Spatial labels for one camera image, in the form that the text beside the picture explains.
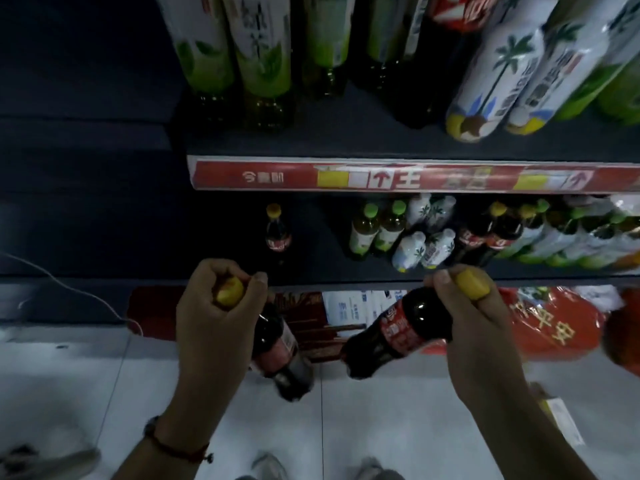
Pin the person's shoe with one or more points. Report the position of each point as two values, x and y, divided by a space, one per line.
270 467
377 469

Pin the small white coconut drink bottle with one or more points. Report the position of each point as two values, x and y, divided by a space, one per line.
407 252
441 213
419 210
438 249

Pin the red shelf price strip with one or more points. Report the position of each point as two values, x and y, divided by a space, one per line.
400 175

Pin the white paper packets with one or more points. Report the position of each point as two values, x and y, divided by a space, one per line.
360 307

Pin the person's left hand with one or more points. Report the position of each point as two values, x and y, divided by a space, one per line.
210 334

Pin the person's right shoe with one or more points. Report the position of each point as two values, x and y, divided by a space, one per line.
377 469

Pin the yellow-capped cola bottle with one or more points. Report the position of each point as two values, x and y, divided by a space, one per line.
505 237
277 234
395 329
475 234
280 354

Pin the red carton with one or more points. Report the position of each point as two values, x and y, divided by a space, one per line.
152 312

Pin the large green label bottle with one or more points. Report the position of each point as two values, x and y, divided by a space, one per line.
612 89

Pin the dark red box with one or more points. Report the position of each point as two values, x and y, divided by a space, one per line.
315 329

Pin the red printed bag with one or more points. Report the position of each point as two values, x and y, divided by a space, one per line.
555 324

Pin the small green tea bottle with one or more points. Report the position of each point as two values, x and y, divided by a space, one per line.
391 227
364 234

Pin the person's left forearm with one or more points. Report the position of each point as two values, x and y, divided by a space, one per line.
162 457

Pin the person's right forearm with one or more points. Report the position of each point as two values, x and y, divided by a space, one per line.
540 439

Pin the dark metal shelf rack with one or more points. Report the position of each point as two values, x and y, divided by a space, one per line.
100 144

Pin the row of green drink bottles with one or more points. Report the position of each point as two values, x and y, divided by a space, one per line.
575 239

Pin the person's left shoe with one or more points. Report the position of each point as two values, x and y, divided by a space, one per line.
270 467

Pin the large red-label cola bottle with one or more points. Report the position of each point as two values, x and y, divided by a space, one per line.
430 69

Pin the person's right thumb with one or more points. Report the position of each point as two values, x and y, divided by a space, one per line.
440 287

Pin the large white coconut drink bottle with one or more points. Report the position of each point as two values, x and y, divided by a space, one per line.
495 84
555 79

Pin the person's left thumb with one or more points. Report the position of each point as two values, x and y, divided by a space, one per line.
259 289

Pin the person's right hand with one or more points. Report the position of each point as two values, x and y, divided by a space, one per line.
480 344

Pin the large green tea bottle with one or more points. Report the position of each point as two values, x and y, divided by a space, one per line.
327 39
262 59
385 34
200 49

